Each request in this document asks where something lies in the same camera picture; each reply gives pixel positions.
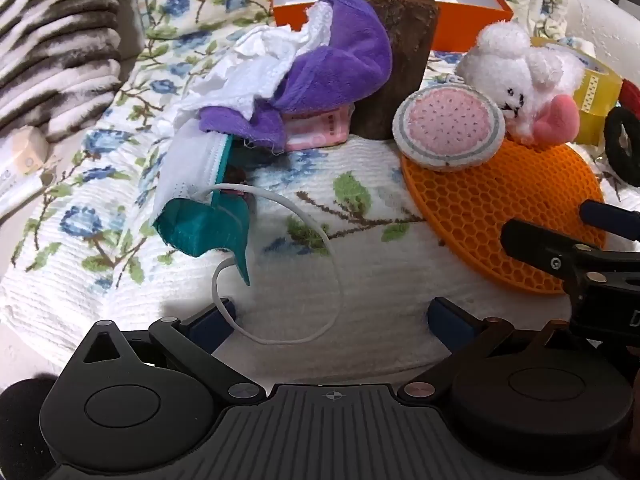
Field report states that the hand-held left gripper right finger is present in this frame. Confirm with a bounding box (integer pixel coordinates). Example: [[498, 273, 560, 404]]
[[399, 297, 576, 403]]

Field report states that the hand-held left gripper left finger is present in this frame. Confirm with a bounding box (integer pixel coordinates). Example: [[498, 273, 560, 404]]
[[75, 299, 267, 403]]

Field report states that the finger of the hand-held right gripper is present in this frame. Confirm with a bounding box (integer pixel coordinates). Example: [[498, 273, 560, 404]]
[[501, 217, 640, 293], [579, 199, 640, 241]]

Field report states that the red fuzzy scrunchie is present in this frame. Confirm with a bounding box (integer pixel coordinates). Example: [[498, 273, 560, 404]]
[[619, 77, 640, 111]]

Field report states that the white and teal face mask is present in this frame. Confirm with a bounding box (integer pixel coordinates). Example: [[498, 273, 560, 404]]
[[151, 120, 345, 347]]

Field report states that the white plush toy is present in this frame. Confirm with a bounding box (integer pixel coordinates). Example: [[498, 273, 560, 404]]
[[456, 22, 586, 143]]

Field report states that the orange cardboard box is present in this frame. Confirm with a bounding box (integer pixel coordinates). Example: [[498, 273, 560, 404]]
[[270, 0, 515, 53]]

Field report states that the purple fleece cloth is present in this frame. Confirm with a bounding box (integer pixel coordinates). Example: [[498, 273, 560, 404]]
[[197, 0, 393, 153]]

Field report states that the black hair scrunchie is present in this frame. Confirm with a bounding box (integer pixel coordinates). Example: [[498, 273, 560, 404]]
[[602, 106, 640, 187]]

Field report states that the orange silicone trivet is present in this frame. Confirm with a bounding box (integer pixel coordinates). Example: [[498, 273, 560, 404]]
[[400, 137, 608, 297]]

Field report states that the yellow tape roll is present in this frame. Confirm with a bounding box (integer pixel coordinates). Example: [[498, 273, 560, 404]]
[[530, 36, 623, 146]]

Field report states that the round pink plush coaster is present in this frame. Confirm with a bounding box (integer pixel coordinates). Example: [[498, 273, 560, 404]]
[[392, 85, 506, 171]]

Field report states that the floral knit blanket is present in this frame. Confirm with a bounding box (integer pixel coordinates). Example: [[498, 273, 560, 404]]
[[0, 0, 640, 396]]

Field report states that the pink packet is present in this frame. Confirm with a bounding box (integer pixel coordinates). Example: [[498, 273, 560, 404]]
[[282, 105, 351, 152]]

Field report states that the brown fuzzy block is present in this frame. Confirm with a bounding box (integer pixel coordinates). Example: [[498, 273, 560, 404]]
[[331, 0, 441, 142]]

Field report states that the white packet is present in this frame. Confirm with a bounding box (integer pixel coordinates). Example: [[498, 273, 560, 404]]
[[0, 160, 57, 213]]

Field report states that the small beige box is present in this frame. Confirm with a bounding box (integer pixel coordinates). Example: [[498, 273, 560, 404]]
[[7, 126, 52, 177]]

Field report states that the white crumpled cloth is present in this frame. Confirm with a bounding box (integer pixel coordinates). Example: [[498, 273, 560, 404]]
[[150, 2, 336, 136]]

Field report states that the striped fur blanket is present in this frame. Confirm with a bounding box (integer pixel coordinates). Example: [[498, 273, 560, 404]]
[[0, 0, 131, 143]]

